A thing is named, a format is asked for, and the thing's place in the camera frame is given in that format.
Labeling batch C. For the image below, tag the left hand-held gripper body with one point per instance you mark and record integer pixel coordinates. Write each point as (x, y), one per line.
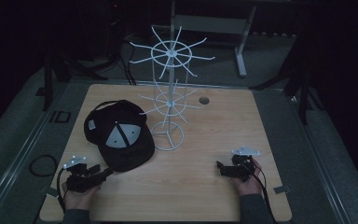
(79, 180)

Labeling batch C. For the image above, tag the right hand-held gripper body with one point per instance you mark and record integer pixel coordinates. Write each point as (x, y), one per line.
(242, 168)

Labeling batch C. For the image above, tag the black cap with white panel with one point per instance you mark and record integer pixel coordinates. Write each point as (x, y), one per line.
(127, 155)

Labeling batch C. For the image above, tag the person's left hand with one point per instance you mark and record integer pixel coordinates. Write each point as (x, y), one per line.
(79, 199)

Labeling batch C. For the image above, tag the person's right hand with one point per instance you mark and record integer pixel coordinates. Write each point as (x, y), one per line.
(251, 185)

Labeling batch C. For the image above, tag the grey tape strip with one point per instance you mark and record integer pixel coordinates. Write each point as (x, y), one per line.
(282, 189)
(49, 190)

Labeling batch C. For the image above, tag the black tripod stand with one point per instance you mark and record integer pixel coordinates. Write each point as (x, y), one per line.
(303, 93)
(48, 90)

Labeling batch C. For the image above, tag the black rectangular floor frame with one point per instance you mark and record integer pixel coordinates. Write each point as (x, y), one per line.
(54, 117)

